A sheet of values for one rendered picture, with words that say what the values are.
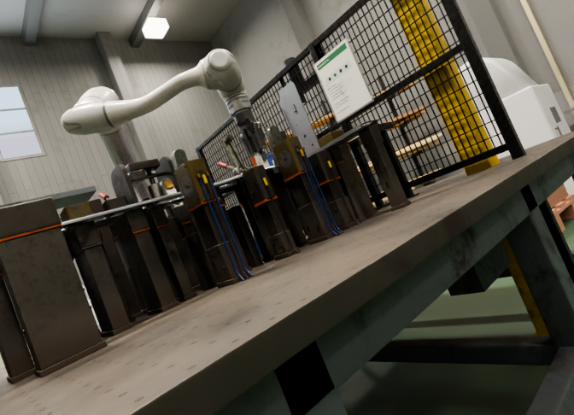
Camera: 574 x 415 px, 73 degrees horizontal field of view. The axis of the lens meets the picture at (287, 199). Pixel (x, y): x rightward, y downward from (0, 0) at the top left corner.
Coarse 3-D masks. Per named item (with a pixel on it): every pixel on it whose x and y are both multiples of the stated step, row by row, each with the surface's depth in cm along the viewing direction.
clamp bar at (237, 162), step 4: (228, 136) 158; (224, 140) 159; (228, 140) 158; (224, 144) 159; (228, 144) 161; (232, 144) 161; (224, 148) 160; (228, 148) 158; (232, 148) 160; (228, 152) 158; (232, 152) 160; (236, 152) 160; (228, 156) 159; (232, 156) 158; (236, 156) 160; (232, 160) 158; (236, 160) 159; (240, 160) 159; (232, 164) 158; (236, 164) 157; (240, 164) 159; (244, 168) 158
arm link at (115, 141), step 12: (84, 96) 153; (108, 96) 158; (108, 132) 164; (120, 132) 168; (108, 144) 168; (120, 144) 169; (120, 156) 171; (132, 156) 176; (144, 180) 184; (144, 192) 184
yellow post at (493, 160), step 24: (408, 0) 152; (432, 48) 150; (432, 72) 152; (456, 72) 152; (432, 96) 155; (456, 120) 150; (480, 120) 152; (456, 144) 152; (480, 144) 146; (480, 168) 148; (504, 240) 149; (528, 288) 147; (528, 312) 149
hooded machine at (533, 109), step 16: (464, 64) 389; (496, 64) 369; (512, 64) 398; (496, 80) 370; (512, 80) 361; (528, 80) 386; (512, 96) 360; (528, 96) 352; (544, 96) 364; (480, 112) 382; (512, 112) 363; (528, 112) 355; (544, 112) 348; (560, 112) 387; (496, 128) 376; (528, 128) 358; (544, 128) 349; (560, 128) 366; (496, 144) 379; (528, 144) 361
